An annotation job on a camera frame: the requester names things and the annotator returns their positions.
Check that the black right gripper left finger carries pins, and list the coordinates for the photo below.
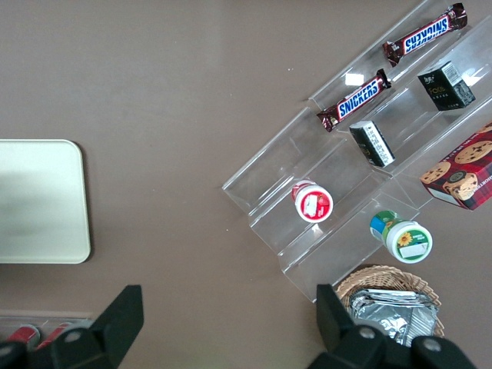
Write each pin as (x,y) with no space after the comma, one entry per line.
(111,326)

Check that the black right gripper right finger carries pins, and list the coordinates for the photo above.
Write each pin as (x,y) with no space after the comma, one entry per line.
(342,330)

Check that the light wicker basket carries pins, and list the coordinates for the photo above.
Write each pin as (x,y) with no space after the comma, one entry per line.
(384,274)

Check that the cream plastic tray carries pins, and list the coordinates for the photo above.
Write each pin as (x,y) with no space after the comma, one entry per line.
(42,200)

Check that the silver foil packet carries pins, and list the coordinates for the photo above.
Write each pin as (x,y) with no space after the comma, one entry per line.
(392,315)

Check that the red cola bottle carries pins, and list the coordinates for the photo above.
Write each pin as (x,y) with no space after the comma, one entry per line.
(23,333)
(54,335)

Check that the clear acrylic bottle rack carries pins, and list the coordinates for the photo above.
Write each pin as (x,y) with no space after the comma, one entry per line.
(38,317)

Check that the green lid yoghurt cup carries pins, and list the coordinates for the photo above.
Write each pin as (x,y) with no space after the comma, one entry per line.
(407,240)

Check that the red lid yoghurt cup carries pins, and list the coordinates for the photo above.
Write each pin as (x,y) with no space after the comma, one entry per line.
(313,203)

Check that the clear acrylic stepped stand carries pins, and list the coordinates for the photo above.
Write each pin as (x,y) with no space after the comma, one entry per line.
(307,161)

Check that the small black box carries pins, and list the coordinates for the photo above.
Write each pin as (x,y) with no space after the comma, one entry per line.
(446,86)
(373,144)

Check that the red cookie box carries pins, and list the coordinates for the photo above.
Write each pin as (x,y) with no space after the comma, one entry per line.
(465,173)

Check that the Snickers bar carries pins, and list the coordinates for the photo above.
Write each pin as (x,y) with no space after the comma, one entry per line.
(424,36)
(357,100)

